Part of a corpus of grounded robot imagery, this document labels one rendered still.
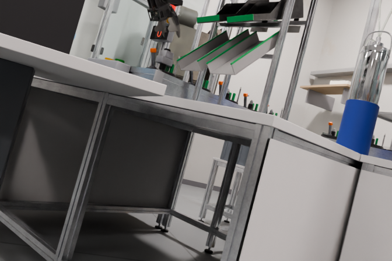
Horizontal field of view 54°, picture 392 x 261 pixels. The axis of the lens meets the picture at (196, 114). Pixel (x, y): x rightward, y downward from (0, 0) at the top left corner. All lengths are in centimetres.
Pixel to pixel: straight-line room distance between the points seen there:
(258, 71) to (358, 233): 516
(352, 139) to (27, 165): 168
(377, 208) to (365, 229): 9
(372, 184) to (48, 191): 169
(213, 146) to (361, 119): 446
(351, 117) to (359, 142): 12
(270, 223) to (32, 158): 150
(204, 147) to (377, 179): 473
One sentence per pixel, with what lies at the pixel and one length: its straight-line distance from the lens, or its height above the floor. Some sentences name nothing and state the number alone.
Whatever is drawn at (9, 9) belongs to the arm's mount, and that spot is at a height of 97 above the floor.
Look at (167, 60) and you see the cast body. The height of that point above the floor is 104.
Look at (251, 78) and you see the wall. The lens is 654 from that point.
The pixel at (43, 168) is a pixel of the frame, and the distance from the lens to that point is 233.
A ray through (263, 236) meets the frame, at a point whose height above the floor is 54.
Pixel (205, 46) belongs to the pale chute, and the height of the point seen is 111.
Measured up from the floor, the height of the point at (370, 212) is 65.
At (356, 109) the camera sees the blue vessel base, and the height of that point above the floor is 108.
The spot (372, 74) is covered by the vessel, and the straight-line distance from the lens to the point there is 204.
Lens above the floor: 75
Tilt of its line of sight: 3 degrees up
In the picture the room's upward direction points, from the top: 15 degrees clockwise
